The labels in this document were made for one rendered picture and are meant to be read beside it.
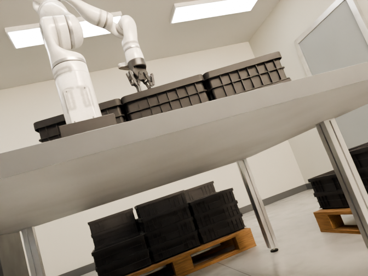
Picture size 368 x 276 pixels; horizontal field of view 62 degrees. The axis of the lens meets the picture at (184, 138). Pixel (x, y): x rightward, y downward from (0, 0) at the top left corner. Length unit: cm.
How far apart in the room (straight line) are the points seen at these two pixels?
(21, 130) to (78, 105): 404
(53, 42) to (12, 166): 45
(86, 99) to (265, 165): 452
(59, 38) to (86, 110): 23
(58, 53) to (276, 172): 465
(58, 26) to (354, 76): 74
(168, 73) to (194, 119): 458
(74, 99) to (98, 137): 31
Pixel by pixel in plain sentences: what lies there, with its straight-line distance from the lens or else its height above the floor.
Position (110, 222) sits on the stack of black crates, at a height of 54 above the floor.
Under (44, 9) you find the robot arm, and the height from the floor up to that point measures 123.
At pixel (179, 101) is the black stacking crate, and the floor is 86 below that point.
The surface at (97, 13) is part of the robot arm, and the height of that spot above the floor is 134.
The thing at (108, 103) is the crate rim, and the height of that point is 92.
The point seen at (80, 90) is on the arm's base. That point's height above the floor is 88.
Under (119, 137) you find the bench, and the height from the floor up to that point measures 68.
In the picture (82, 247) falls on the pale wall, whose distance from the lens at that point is 454.
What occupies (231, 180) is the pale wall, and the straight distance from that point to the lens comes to 489.
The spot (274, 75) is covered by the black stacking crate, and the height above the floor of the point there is 85.
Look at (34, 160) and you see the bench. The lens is 53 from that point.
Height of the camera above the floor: 55
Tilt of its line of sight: 10 degrees up
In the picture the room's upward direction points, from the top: 19 degrees counter-clockwise
